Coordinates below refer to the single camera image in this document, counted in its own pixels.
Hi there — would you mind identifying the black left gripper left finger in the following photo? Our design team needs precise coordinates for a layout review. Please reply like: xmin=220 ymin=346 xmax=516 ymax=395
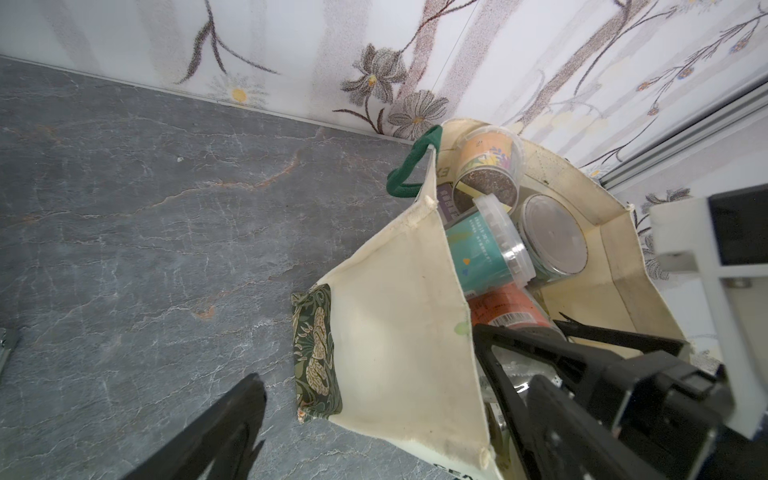
xmin=126 ymin=373 xmax=267 ymax=479

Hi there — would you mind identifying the dark lid seed jar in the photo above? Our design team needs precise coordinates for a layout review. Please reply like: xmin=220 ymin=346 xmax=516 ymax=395
xmin=513 ymin=194 xmax=589 ymax=289

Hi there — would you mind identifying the teal label seed jar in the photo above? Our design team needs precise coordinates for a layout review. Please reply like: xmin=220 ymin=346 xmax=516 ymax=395
xmin=446 ymin=194 xmax=536 ymax=298

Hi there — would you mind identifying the green floral fabric pouch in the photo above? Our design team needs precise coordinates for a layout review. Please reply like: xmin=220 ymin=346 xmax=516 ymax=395
xmin=291 ymin=284 xmax=343 ymax=423

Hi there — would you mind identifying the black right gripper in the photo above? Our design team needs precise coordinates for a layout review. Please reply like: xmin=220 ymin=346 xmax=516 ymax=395
xmin=472 ymin=313 xmax=735 ymax=479

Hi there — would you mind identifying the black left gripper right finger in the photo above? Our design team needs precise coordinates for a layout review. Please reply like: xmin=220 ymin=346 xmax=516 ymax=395
xmin=526 ymin=375 xmax=663 ymax=479

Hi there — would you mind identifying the red orange label seed jar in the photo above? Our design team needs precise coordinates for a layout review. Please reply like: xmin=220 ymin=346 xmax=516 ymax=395
xmin=468 ymin=284 xmax=558 ymax=332

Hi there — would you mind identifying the cream canvas tote bag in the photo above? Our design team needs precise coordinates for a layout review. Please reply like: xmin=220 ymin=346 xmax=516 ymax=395
xmin=320 ymin=119 xmax=682 ymax=479

